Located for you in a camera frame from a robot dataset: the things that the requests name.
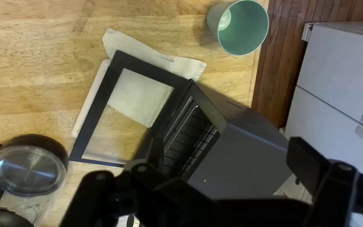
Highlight glass coffee pot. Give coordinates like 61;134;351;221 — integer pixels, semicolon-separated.
0;134;68;227

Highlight black toaster oven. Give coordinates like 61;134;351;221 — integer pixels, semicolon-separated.
133;80;294;201

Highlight green plastic cup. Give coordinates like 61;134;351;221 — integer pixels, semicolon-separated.
206;0;270;57

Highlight toaster oven glass door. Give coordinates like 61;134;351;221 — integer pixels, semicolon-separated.
70;51;189;166

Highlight white kitchen island cabinet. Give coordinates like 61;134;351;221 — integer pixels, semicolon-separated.
284;22;363;174

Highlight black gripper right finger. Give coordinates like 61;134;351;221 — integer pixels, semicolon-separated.
286;138;363;227

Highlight white paper towel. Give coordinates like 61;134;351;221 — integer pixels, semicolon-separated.
71;28;208;166

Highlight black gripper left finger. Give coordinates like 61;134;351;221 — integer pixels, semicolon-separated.
60;164;216;227

